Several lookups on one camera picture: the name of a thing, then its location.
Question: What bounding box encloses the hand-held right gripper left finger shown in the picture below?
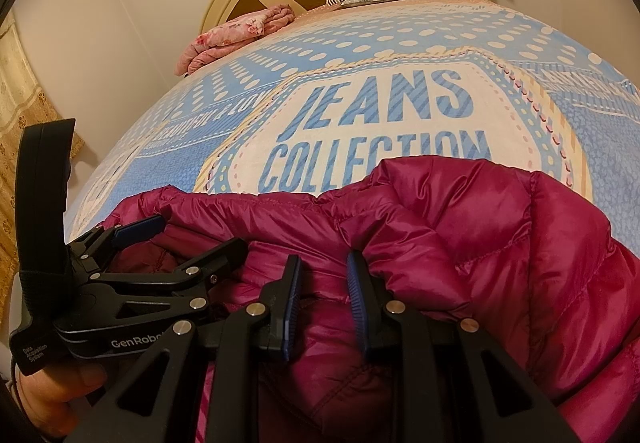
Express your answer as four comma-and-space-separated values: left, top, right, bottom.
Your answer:
90, 255, 303, 443

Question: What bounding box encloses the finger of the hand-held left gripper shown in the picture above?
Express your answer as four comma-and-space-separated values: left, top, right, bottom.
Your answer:
69, 215, 167, 270
84, 238, 250, 312

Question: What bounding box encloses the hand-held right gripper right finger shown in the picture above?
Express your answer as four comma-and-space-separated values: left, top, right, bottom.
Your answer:
346, 250, 566, 443

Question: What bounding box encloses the magenta quilted puffer jacket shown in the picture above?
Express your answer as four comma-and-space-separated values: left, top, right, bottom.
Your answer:
95, 155, 640, 443

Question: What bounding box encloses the person's left hand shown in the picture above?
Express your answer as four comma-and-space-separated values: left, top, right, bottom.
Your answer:
20, 362, 109, 425

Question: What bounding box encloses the long beige floral curtain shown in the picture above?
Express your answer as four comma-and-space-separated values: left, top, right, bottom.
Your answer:
0, 13, 87, 316

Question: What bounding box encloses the pink floral folded blanket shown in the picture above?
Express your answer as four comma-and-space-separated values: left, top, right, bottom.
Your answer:
174, 5, 296, 76

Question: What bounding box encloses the pink and blue printed blanket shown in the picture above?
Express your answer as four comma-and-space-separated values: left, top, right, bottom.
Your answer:
70, 0, 640, 249

